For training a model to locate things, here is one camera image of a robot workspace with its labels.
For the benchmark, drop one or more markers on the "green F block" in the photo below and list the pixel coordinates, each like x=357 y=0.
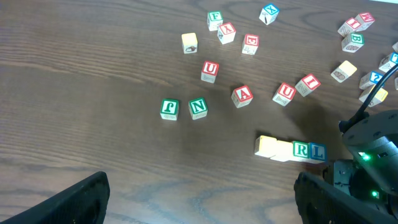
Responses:
x=214 y=20

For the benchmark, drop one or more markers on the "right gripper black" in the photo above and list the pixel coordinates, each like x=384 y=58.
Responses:
x=349 y=177

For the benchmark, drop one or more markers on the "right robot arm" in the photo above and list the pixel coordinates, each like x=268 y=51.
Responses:
x=371 y=175

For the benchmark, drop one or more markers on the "red U block centre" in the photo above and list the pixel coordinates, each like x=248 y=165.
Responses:
x=284 y=94

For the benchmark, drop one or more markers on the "green B block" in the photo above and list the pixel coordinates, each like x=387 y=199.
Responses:
x=352 y=42

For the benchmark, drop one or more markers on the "red u block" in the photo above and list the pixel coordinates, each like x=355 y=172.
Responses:
x=284 y=94
x=209 y=71

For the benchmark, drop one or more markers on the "blue L block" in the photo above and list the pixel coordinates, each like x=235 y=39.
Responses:
x=318 y=153

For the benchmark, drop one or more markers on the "blue T block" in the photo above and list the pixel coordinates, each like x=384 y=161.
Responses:
x=388 y=62

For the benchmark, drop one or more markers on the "yellow C block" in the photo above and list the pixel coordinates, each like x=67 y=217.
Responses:
x=265 y=146

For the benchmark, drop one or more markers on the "red I block centre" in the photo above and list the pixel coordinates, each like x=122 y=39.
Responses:
x=307 y=85

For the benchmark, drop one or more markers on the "yellow block below 2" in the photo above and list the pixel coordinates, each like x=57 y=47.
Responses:
x=378 y=98

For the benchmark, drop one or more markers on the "yellow O block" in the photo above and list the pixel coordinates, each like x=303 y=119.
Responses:
x=283 y=151

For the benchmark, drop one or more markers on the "green J block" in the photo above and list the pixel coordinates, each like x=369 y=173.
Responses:
x=169 y=109

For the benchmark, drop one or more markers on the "red X block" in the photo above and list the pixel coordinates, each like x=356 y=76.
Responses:
x=226 y=33

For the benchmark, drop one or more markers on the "red U block left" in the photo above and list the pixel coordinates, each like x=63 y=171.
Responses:
x=209 y=71

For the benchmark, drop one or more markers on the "yellow block far left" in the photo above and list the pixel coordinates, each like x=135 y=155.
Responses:
x=189 y=43

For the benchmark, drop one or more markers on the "red A block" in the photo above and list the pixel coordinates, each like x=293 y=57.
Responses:
x=241 y=96

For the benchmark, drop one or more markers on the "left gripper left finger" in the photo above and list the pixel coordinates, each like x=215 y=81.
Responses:
x=83 y=203

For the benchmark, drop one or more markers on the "red E block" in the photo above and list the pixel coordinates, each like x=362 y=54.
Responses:
x=250 y=44

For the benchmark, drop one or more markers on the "yellow block centre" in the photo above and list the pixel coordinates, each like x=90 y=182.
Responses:
x=343 y=71

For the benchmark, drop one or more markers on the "blue 2 block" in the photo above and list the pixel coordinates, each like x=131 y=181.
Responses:
x=372 y=78

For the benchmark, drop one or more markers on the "green N block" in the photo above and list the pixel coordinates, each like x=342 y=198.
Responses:
x=198 y=108

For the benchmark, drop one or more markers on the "red i block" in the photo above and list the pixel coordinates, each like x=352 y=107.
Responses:
x=349 y=26
x=307 y=85

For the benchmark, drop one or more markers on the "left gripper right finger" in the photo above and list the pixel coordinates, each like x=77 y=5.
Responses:
x=319 y=202

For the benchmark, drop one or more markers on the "green R block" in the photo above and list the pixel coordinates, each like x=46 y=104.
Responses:
x=300 y=151

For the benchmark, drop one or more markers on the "blue X block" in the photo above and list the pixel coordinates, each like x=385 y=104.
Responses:
x=269 y=13

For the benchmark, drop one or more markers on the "red I block top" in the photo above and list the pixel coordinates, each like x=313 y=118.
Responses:
x=349 y=26

